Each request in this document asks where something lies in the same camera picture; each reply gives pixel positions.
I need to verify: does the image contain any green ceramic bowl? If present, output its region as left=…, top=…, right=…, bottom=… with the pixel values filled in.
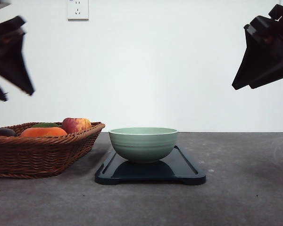
left=108, top=127, right=179, bottom=164

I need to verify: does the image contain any red yellow apple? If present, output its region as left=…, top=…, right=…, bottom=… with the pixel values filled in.
left=62, top=118, right=91, bottom=134

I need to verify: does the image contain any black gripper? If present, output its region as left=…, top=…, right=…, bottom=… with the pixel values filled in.
left=232, top=4, right=283, bottom=90
left=0, top=16, right=34, bottom=101

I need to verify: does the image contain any orange tangerine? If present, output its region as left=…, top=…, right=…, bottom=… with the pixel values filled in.
left=21, top=127, right=67, bottom=137

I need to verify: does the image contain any green avocado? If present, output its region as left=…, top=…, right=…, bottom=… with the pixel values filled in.
left=32, top=123, right=59, bottom=127

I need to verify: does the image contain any brown wicker basket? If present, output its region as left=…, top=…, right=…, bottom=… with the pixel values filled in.
left=0, top=121, right=105, bottom=179

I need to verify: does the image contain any dark blue rectangular tray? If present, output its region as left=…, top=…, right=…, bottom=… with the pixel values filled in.
left=95, top=145, right=206, bottom=185

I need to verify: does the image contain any white wall socket left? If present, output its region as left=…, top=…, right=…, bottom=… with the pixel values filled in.
left=67, top=0, right=89, bottom=22

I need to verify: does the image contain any dark purple eggplant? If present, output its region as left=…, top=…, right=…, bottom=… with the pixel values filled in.
left=0, top=128, right=16, bottom=137

